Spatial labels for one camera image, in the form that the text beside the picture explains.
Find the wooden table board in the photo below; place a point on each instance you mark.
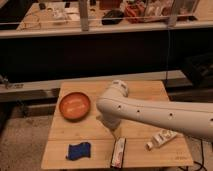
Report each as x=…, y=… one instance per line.
x=63, y=133

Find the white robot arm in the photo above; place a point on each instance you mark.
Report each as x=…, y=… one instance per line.
x=190, y=118

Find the white tube bottle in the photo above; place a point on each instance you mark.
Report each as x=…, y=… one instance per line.
x=160, y=138

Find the black bag on shelf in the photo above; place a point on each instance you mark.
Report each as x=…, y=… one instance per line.
x=112, y=17

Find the red object on shelf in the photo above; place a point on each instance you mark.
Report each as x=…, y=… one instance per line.
x=134, y=13

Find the grey metal rail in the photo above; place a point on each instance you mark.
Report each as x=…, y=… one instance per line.
x=50, y=88

